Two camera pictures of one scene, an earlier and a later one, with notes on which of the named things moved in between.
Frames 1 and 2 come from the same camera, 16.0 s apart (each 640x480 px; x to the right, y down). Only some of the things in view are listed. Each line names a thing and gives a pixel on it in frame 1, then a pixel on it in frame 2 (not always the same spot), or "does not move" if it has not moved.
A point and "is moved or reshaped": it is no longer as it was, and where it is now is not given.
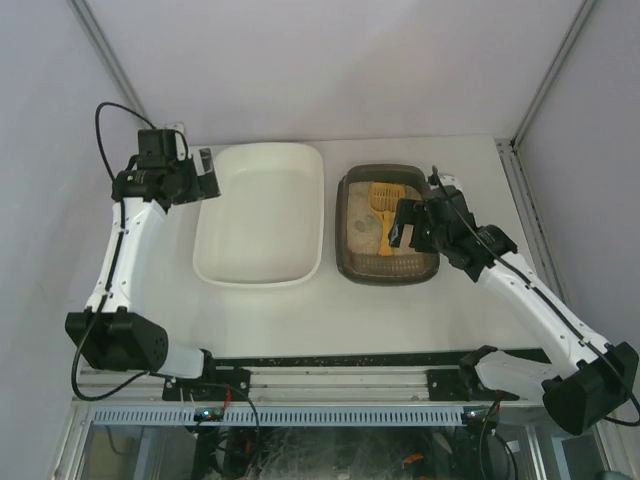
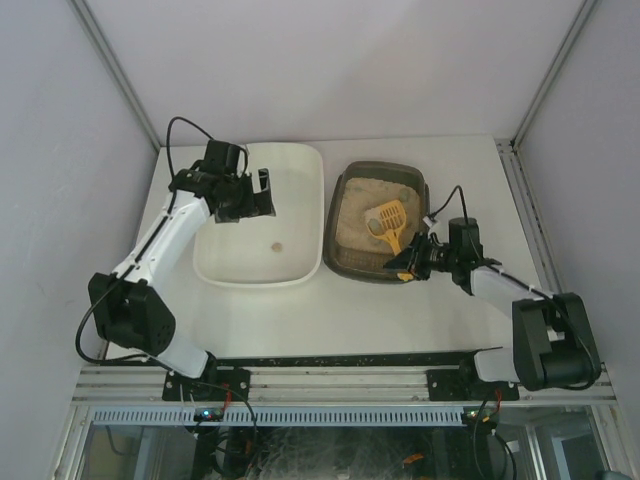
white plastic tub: x=267 y=226 does not move
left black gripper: x=187 y=183 -> x=250 y=198
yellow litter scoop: x=383 y=198 is moved or reshaped
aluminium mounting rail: x=339 y=385 does not move
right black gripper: x=417 y=236 -> x=416 y=258
